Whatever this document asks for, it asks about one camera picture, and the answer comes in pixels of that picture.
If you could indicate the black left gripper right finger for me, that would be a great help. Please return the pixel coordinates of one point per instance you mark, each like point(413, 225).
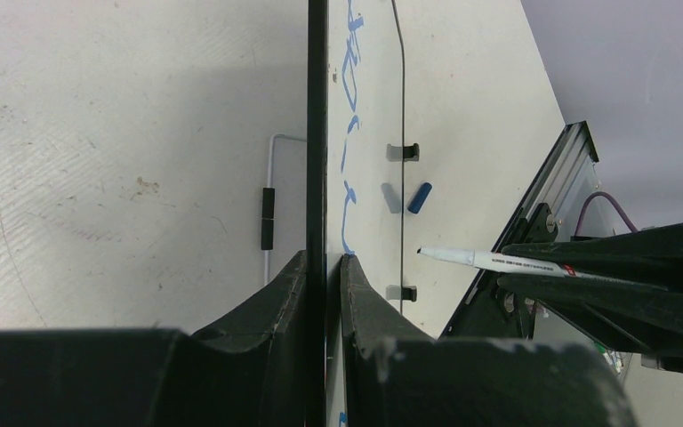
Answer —
point(396, 375)

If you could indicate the black framed whiteboard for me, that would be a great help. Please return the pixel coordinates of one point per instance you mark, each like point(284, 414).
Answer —
point(347, 188)

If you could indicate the aluminium frame rail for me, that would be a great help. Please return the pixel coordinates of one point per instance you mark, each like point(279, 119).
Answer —
point(564, 180)

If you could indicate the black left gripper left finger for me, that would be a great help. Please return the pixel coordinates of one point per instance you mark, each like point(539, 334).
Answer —
point(246, 368)

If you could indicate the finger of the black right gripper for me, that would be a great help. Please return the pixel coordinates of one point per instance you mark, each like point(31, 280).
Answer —
point(644, 321)
point(652, 253)

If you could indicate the blue marker cap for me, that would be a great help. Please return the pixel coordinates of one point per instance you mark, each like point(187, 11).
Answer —
point(419, 198)

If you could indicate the white marker pen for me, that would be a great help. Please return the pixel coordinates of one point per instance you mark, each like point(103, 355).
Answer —
point(501, 263)

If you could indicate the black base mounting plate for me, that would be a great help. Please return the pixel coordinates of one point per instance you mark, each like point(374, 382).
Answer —
point(488, 310)

